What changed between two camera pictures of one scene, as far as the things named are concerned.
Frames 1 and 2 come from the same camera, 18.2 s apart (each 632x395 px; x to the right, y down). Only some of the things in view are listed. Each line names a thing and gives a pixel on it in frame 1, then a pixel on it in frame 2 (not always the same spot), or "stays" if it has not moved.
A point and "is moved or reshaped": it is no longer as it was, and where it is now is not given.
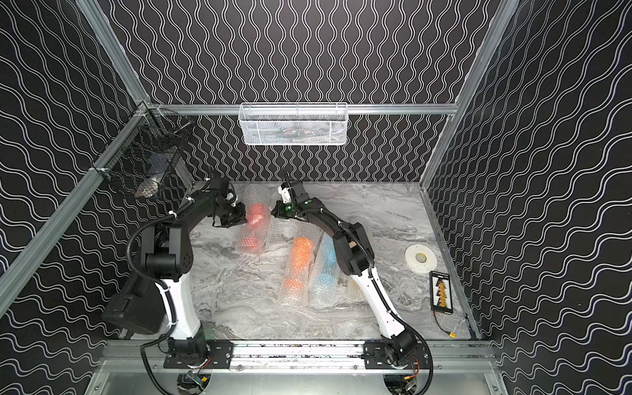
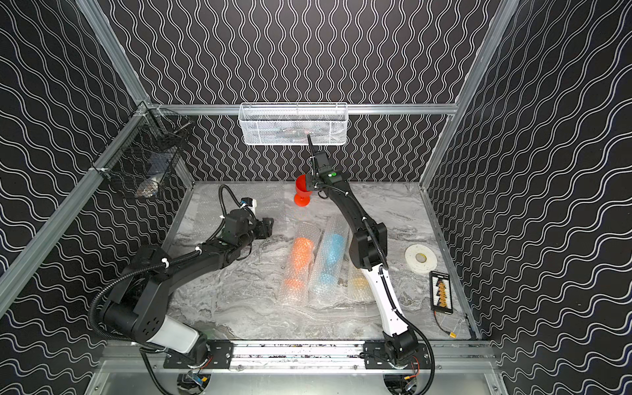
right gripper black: (278, 213) → (309, 186)
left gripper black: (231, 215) → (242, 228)
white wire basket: (293, 123) stays
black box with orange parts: (440, 292) stays
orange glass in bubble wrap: (304, 243) stays
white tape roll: (420, 258) stays
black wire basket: (143, 155) stays
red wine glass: (257, 216) is moved or reshaped
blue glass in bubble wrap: (327, 286) stays
